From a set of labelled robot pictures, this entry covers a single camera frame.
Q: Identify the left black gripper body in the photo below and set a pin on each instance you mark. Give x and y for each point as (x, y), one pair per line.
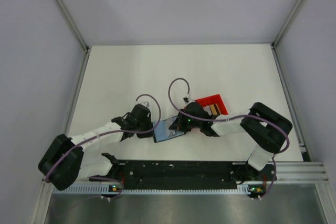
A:
(147, 123)

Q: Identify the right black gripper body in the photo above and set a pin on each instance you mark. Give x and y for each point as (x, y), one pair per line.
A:
(187, 124)

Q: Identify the black leather card holder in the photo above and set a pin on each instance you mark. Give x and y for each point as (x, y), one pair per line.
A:
(163, 133)

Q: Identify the red plastic card tray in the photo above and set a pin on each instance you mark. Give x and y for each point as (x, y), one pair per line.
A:
(213, 99)

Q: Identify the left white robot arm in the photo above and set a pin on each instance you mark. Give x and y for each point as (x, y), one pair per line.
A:
(69, 159)

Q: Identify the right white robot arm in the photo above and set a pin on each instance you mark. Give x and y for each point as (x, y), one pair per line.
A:
(265, 126)

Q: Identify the gold striped credit card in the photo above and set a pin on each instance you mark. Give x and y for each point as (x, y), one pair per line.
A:
(214, 109)

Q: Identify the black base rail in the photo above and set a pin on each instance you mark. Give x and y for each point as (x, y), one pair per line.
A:
(185, 174)

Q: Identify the grey slotted cable duct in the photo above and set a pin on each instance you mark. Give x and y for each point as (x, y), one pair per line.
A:
(106, 189)

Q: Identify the left aluminium frame post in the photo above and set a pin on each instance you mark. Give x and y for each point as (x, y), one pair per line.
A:
(71, 24)

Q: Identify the aluminium frame post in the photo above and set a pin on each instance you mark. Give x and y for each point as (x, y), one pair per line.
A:
(288, 22)
(71, 24)

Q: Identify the right aluminium frame post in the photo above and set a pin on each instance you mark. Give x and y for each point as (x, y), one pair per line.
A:
(288, 22)

